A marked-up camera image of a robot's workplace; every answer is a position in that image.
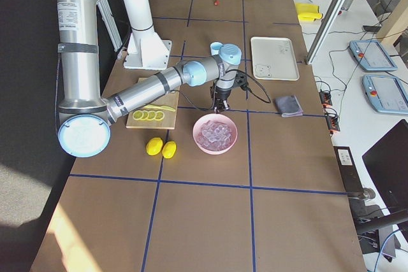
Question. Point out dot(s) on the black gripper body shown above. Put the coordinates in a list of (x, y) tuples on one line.
[(222, 95)]

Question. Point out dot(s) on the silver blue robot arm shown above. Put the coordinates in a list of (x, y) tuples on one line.
[(85, 116)]

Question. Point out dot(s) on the pile of clear ice cubes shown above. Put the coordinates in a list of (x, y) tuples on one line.
[(215, 136)]

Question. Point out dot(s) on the light blue plastic cup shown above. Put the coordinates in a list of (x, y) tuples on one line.
[(215, 47)]

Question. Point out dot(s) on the pink bowl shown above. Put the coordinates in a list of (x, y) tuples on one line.
[(215, 117)]

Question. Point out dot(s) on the yellow plastic knife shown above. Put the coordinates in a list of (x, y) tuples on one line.
[(159, 107)]

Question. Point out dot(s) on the lemon slice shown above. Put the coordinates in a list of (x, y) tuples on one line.
[(159, 115), (137, 115), (145, 115), (151, 115)]

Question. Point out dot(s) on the grey folded cloth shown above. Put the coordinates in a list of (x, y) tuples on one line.
[(288, 106)]

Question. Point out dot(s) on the whole yellow lemon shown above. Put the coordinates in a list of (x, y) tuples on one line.
[(169, 149), (154, 146)]

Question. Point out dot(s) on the cream bear serving tray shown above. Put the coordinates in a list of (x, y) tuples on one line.
[(273, 59)]

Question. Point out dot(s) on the yellow rubber gloves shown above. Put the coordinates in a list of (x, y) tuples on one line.
[(308, 12)]

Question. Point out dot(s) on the blue teach pendant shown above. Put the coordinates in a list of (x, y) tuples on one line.
[(371, 56), (385, 94)]

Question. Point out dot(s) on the black monitor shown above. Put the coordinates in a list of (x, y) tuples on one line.
[(386, 163)]

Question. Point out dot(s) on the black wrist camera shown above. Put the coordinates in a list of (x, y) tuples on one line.
[(241, 81)]

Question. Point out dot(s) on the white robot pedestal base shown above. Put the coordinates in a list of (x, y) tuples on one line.
[(146, 50)]

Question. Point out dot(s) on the aluminium frame post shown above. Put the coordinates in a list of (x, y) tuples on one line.
[(326, 24)]

